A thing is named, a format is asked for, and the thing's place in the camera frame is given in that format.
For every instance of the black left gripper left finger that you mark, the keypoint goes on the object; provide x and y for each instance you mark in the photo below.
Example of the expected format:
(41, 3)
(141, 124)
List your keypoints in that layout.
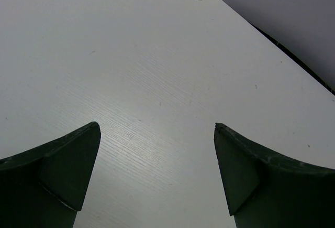
(46, 186)

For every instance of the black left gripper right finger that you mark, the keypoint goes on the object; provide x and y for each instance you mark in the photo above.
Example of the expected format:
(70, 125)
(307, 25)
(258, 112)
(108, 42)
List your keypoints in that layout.
(264, 188)

